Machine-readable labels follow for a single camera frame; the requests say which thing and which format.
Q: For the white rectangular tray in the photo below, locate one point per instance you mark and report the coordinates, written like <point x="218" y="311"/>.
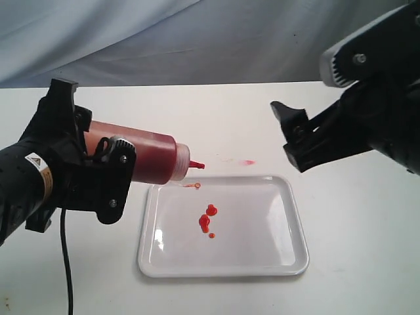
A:
<point x="257" y="229"/>

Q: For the red sauce squeeze bottle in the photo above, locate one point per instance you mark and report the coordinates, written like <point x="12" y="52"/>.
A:
<point x="159" y="158"/>

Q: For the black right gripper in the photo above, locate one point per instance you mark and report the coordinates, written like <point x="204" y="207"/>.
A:
<point x="56" y="133"/>

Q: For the white backdrop cloth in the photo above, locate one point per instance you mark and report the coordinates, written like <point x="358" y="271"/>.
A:
<point x="134" y="43"/>

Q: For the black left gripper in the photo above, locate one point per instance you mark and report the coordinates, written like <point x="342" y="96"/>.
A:
<point x="378" y="111"/>

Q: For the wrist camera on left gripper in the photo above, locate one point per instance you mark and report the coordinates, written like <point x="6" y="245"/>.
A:
<point x="330" y="73"/>

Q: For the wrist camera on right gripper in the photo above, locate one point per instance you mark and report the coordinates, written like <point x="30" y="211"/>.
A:
<point x="109" y="147"/>

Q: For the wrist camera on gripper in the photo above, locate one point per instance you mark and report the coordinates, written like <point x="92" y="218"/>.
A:
<point x="330" y="73"/>
<point x="109" y="147"/>

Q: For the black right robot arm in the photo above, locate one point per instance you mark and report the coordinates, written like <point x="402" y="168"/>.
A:
<point x="26" y="184"/>

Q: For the red sauce blob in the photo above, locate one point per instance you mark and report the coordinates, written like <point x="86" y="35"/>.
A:
<point x="205" y="220"/>

